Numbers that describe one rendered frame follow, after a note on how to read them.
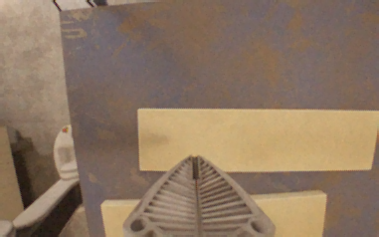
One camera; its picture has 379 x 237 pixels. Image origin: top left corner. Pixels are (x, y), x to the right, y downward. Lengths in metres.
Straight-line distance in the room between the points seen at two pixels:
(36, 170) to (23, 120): 0.54
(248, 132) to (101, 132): 0.30
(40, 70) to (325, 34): 2.04
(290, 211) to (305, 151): 0.14
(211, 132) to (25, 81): 2.01
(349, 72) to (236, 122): 0.27
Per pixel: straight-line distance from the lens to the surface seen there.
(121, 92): 0.33
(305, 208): 0.44
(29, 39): 2.15
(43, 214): 0.65
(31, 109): 2.10
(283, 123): 0.33
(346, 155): 0.44
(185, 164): 0.16
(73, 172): 0.81
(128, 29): 0.35
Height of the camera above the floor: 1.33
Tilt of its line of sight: 83 degrees down
